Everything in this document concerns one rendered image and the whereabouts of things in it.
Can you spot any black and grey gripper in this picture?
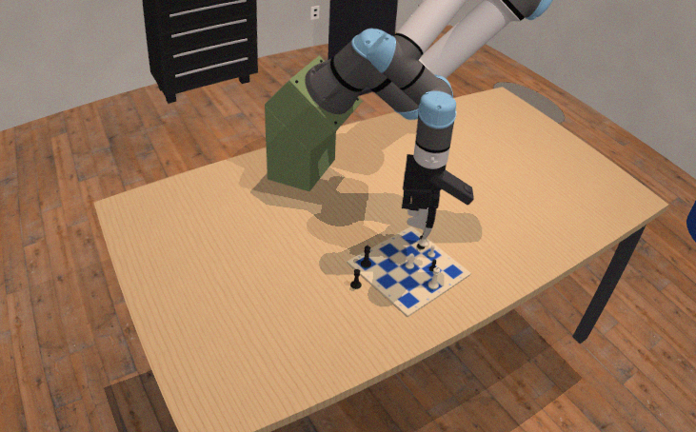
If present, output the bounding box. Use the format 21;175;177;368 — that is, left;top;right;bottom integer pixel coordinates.
402;154;447;240

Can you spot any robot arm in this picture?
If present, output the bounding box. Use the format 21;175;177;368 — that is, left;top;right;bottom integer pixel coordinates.
305;0;553;169

